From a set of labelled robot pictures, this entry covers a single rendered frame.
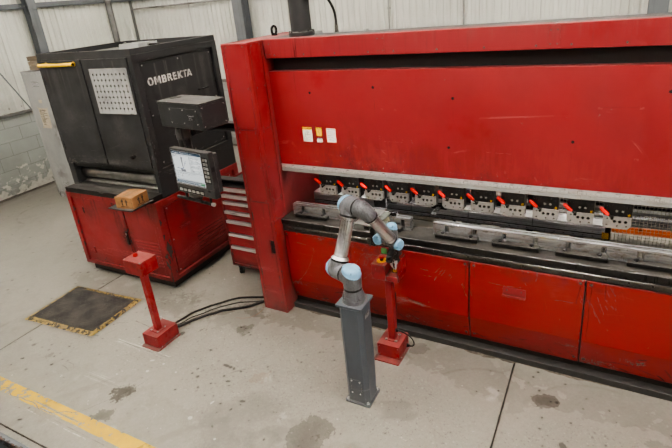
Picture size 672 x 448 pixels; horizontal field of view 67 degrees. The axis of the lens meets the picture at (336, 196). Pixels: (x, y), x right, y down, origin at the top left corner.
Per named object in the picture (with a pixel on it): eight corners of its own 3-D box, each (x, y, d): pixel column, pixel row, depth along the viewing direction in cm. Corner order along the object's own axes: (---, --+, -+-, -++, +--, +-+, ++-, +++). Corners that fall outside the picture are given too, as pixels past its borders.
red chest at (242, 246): (234, 275, 515) (216, 184, 478) (263, 253, 555) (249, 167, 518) (273, 284, 491) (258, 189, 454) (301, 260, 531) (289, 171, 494)
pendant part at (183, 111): (178, 204, 409) (154, 100, 378) (202, 194, 427) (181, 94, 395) (219, 215, 380) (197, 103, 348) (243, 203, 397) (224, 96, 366)
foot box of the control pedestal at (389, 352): (373, 359, 378) (372, 346, 374) (386, 339, 398) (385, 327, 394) (398, 366, 369) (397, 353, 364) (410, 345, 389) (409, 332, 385)
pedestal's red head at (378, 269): (371, 278, 360) (370, 256, 353) (380, 267, 373) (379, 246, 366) (398, 283, 351) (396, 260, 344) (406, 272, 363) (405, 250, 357)
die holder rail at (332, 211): (293, 213, 427) (292, 203, 423) (297, 211, 432) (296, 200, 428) (345, 221, 403) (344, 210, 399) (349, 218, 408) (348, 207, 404)
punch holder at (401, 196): (389, 201, 374) (388, 181, 368) (394, 197, 381) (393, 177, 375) (408, 204, 367) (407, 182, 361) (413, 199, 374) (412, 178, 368)
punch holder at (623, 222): (601, 227, 307) (604, 202, 301) (602, 221, 314) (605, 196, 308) (630, 230, 300) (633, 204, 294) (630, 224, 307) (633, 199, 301)
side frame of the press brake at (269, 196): (264, 307, 456) (219, 44, 371) (313, 263, 524) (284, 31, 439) (287, 313, 444) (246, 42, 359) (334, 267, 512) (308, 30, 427)
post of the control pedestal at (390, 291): (388, 338, 381) (384, 276, 361) (391, 334, 385) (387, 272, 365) (395, 340, 378) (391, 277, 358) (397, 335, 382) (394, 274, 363)
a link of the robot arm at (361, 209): (371, 199, 298) (408, 241, 329) (359, 195, 306) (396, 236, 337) (360, 215, 296) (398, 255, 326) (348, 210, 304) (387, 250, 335)
